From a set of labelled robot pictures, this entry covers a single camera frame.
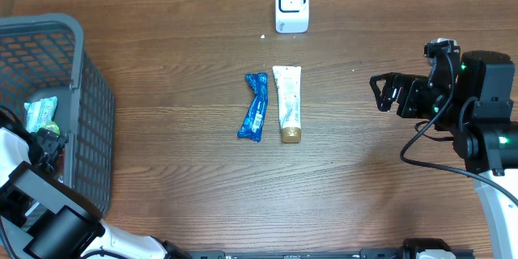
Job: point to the light teal tissue pack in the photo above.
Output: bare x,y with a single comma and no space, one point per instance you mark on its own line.
40,113

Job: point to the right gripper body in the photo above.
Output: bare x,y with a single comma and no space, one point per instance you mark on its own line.
418,99

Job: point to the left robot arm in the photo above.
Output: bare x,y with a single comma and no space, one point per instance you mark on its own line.
43,218

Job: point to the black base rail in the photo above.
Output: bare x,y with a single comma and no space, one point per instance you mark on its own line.
413,248

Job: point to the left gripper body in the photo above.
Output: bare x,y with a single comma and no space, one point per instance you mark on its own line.
51,149

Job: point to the white barcode scanner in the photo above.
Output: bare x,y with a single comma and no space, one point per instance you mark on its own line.
291,16

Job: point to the white tube gold cap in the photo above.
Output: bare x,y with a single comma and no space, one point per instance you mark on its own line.
288,83

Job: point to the blue snack wrapper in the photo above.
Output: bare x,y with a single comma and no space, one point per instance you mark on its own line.
254,120

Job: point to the grey plastic mesh basket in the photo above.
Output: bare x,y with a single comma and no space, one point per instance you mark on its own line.
44,56

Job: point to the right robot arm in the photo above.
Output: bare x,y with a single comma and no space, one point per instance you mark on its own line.
467,94

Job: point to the green snack bag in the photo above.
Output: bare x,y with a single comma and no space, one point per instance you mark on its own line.
50,127

